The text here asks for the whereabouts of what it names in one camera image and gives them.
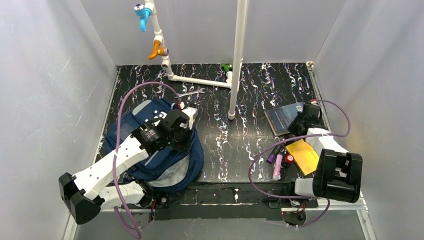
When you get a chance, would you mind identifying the blue Nineteen Eighty-Four book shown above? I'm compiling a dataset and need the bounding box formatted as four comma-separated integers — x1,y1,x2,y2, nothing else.
264,102,304,137

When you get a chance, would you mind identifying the navy blue student backpack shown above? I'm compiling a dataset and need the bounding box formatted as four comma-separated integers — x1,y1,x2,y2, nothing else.
103,97,205,194

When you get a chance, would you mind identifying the yellow book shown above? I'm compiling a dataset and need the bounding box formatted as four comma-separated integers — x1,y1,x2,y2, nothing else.
286,139,319,176

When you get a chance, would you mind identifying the red cap glue bottle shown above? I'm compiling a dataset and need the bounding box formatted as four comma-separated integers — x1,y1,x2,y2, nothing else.
281,154,295,169

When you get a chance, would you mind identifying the pink highlighter pen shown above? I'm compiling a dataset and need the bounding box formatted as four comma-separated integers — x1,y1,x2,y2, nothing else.
272,154,283,181

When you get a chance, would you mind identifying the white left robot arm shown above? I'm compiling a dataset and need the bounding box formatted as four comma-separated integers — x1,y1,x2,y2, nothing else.
58,107,204,225

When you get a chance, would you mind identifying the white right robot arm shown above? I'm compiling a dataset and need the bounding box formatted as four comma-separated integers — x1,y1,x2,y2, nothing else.
286,103,363,203

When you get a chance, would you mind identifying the silver wrench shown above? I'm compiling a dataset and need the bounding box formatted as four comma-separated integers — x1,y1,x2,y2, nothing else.
177,88,206,98

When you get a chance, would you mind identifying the purple marker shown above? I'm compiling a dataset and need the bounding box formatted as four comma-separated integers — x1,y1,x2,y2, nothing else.
266,144,283,164

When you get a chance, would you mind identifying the green tap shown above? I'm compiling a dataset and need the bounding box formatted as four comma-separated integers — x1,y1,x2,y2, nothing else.
220,63,233,73

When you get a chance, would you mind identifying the orange tap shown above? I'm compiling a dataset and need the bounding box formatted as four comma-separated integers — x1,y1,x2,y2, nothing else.
147,40,169,60

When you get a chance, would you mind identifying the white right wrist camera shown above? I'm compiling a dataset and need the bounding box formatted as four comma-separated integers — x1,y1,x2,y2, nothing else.
310,98,319,106

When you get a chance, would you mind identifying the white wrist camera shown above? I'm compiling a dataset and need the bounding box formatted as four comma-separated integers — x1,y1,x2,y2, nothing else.
310,98,319,106
177,102,198,130

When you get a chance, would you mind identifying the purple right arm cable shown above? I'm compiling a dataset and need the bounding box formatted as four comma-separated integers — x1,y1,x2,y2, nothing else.
247,99,352,229

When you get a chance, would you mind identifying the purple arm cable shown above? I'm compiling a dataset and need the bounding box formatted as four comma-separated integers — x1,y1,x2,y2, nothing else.
112,81,183,240
247,99,352,229

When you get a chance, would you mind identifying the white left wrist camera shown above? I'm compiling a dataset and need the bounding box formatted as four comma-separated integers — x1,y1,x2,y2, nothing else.
177,102,198,130

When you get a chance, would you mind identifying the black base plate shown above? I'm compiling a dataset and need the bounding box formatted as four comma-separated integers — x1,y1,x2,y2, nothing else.
129,182,319,221

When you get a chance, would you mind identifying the white PVC pipe frame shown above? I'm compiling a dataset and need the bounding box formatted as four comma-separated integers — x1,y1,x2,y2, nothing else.
142,0,249,120

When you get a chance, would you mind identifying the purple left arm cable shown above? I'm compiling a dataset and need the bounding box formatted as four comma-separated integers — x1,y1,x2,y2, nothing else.
112,81,183,240

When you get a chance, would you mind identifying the aluminium frame rail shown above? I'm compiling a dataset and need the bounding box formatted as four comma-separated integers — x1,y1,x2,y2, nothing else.
62,61,379,240

